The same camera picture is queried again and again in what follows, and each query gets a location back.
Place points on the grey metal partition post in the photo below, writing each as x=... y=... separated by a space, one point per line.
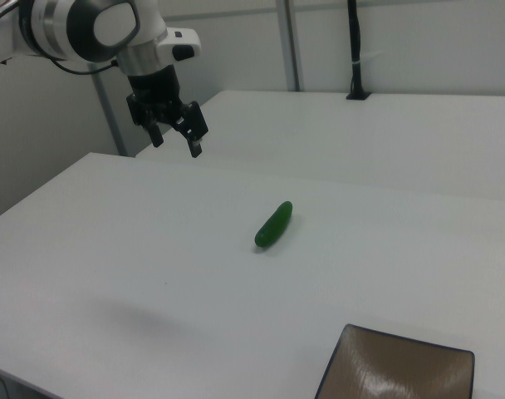
x=289 y=45
x=109 y=112

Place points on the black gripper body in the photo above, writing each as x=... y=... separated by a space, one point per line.
x=155 y=89

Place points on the green cucumber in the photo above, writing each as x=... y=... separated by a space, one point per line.
x=273 y=225

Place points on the black pole with base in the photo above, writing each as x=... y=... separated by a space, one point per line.
x=355 y=50

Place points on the brown square ceramic plate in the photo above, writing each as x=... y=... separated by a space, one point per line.
x=398 y=370

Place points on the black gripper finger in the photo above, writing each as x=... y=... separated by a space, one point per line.
x=155 y=131
x=194 y=124

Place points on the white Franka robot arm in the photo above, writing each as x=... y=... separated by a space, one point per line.
x=61 y=29

